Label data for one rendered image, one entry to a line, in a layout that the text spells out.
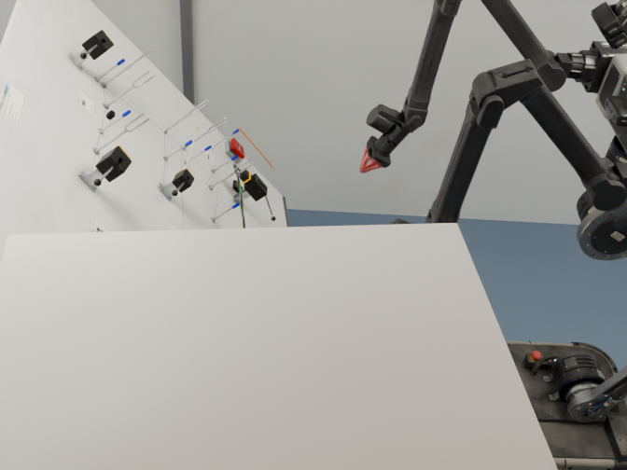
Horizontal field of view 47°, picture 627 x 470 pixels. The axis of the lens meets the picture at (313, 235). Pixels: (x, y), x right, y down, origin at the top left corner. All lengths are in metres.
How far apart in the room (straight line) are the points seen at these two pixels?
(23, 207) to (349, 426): 0.80
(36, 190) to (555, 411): 2.02
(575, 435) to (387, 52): 1.69
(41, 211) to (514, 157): 2.66
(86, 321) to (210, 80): 2.58
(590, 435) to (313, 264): 2.13
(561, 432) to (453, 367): 2.08
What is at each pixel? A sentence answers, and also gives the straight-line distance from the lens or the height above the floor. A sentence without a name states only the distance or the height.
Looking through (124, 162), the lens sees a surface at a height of 1.53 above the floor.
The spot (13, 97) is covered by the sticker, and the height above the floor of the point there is 1.63.
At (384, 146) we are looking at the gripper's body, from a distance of 2.18.
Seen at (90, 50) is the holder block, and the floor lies 1.60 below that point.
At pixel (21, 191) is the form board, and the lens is 1.33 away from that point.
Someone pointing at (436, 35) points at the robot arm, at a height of 1.52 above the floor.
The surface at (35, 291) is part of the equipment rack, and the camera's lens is 0.78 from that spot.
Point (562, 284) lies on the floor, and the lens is 3.65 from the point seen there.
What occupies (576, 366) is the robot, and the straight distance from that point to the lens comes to 2.76.
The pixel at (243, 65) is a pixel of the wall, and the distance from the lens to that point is 3.21.
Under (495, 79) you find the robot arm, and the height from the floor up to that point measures 1.67.
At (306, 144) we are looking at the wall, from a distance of 3.42.
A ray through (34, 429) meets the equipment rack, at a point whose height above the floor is 1.85.
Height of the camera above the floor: 2.41
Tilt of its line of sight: 43 degrees down
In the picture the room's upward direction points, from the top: 7 degrees clockwise
